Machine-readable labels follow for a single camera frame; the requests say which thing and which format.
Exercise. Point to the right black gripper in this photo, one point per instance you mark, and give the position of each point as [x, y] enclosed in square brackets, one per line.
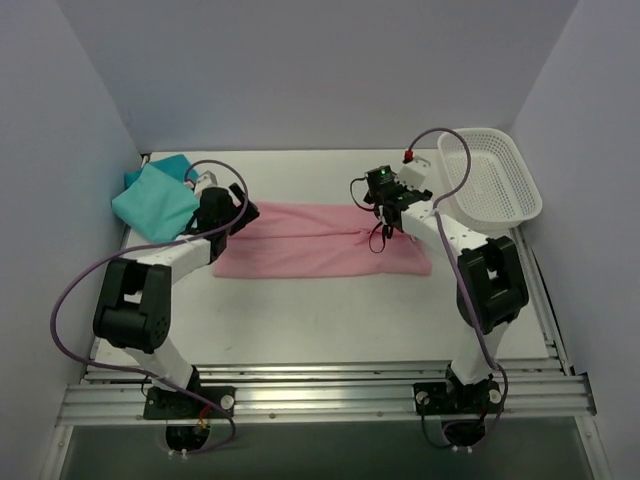
[392, 212]

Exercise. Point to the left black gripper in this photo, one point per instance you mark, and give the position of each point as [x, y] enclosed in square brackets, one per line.
[242, 208]

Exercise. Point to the pink t shirt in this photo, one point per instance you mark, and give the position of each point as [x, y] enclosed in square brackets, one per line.
[308, 241]

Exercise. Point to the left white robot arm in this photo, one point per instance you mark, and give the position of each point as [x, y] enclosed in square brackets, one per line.
[134, 308]

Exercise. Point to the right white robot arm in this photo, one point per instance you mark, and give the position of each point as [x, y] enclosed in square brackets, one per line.
[490, 287]

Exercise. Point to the teal folded t shirt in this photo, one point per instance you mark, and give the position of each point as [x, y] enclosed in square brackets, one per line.
[156, 202]

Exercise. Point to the white plastic basket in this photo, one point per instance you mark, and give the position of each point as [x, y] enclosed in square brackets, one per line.
[497, 191]

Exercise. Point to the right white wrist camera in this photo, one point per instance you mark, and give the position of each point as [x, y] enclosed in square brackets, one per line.
[414, 171]

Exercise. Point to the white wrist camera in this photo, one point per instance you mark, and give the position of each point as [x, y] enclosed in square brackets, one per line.
[414, 171]
[204, 181]

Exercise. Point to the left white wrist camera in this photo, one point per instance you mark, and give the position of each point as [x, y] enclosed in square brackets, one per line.
[204, 181]

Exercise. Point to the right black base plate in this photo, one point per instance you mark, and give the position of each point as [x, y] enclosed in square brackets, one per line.
[442, 398]

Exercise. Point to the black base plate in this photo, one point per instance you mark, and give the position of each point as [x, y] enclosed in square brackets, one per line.
[165, 405]
[442, 398]

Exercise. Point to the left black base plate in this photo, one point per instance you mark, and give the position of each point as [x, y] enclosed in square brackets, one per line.
[165, 405]

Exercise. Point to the aluminium rail frame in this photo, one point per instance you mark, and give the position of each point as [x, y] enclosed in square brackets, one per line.
[350, 350]

